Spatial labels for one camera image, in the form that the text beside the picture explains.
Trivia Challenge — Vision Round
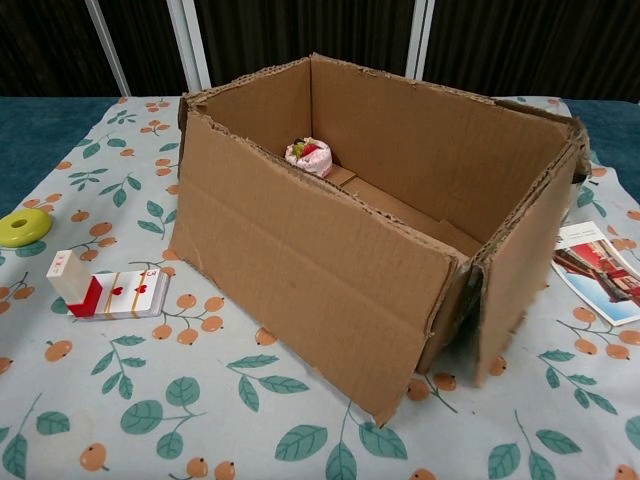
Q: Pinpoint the playing card deck with bands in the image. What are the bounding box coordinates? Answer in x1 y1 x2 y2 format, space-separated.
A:
74 269 171 320

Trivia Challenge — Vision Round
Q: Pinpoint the floral orange fruit tablecloth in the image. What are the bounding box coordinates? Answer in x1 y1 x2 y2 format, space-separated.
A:
0 94 640 480

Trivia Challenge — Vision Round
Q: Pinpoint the slanted white frame post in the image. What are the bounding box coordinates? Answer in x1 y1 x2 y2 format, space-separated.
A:
84 0 132 96

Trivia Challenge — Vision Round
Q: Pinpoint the teal table cover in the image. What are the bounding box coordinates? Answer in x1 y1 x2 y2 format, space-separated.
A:
0 95 640 216

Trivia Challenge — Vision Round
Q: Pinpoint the brown cardboard shipping box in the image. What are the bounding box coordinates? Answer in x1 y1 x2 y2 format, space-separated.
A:
168 52 591 430

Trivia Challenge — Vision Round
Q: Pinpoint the yellow-green plastic ring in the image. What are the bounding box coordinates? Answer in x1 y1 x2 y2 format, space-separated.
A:
0 209 53 248

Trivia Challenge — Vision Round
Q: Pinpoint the white and red block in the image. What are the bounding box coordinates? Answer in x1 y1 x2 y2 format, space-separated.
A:
46 249 104 319

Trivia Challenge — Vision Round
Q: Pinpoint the red building postcard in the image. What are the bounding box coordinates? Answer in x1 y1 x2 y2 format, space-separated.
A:
552 221 640 327

